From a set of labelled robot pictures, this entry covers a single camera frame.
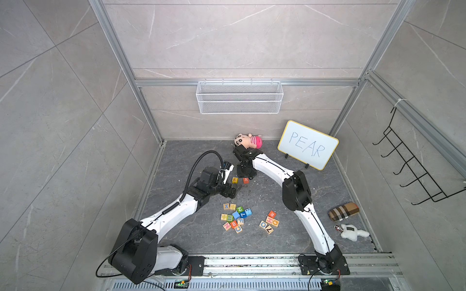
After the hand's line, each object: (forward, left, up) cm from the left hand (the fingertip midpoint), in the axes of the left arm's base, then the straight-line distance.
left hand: (235, 179), depth 84 cm
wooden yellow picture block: (-7, +2, -14) cm, 16 cm away
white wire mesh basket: (+45, -4, +15) cm, 47 cm away
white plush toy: (-22, -51, -12) cm, 57 cm away
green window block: (-13, +3, -14) cm, 19 cm away
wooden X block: (-7, +5, -14) cm, 16 cm away
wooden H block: (-15, -16, -14) cm, 26 cm away
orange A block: (+7, -6, -13) cm, 15 cm away
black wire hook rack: (-12, -69, +16) cm, 72 cm away
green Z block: (-9, -2, -13) cm, 16 cm away
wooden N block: (-17, +5, -14) cm, 22 cm away
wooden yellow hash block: (-13, +6, -13) cm, 19 cm away
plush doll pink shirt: (+32, -9, -8) cm, 34 cm away
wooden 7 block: (-19, -15, -13) cm, 28 cm away
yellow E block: (+7, 0, -13) cm, 15 cm away
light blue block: (-10, -6, -14) cm, 18 cm away
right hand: (+11, -5, -13) cm, 18 cm away
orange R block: (-12, -17, -13) cm, 25 cm away
